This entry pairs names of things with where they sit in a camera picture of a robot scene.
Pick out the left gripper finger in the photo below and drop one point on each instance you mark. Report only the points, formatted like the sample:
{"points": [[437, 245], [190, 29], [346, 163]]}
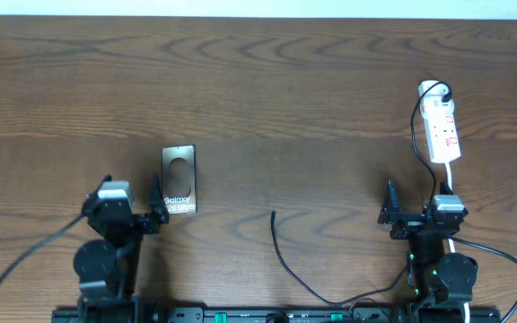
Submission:
{"points": [[106, 179], [155, 200]]}

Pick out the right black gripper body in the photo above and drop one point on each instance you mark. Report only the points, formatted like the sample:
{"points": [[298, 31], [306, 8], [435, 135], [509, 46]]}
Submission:
{"points": [[407, 227]]}

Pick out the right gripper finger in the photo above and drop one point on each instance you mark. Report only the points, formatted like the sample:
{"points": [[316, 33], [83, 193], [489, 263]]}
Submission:
{"points": [[445, 189], [390, 209]]}

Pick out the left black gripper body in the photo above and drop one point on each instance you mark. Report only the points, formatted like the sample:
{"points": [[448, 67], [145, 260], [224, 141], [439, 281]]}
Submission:
{"points": [[139, 226]]}

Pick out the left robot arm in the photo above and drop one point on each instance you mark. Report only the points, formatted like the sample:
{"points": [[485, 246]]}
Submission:
{"points": [[107, 267]]}

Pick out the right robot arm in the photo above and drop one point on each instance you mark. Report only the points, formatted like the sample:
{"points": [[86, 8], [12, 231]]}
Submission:
{"points": [[442, 277]]}

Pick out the white power strip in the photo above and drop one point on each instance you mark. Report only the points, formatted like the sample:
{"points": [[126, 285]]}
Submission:
{"points": [[437, 108]]}

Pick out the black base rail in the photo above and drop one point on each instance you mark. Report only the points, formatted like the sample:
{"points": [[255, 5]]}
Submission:
{"points": [[363, 314]]}

